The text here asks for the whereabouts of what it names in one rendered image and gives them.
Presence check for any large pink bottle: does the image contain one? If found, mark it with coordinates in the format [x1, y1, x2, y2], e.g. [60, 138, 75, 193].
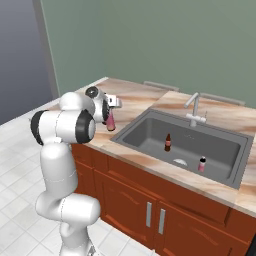
[105, 111, 116, 132]

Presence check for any small brown bottle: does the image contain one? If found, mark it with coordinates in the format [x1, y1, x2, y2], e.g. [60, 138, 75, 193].
[164, 133, 172, 153]

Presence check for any silver sink tap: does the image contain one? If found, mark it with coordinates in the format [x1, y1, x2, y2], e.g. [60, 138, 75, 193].
[183, 92, 209, 128]

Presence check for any grey kitchen sink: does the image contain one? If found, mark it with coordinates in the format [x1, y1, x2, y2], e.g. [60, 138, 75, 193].
[110, 108, 255, 191]

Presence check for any small pink bottle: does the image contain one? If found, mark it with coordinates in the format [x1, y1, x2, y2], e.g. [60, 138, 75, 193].
[198, 155, 207, 173]

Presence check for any brown panel under sink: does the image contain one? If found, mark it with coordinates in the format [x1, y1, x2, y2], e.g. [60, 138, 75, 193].
[105, 155, 232, 228]

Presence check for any brown cupboard end panel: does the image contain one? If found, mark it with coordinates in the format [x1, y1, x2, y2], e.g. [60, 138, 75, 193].
[70, 143, 96, 198]

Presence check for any brown cupboard door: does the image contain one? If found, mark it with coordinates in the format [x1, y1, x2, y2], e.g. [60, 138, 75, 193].
[93, 169, 158, 250]
[153, 199, 252, 256]

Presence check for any silver cupboard door handle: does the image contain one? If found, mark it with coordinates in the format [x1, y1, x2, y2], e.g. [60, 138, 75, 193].
[145, 201, 153, 229]
[158, 207, 167, 236]

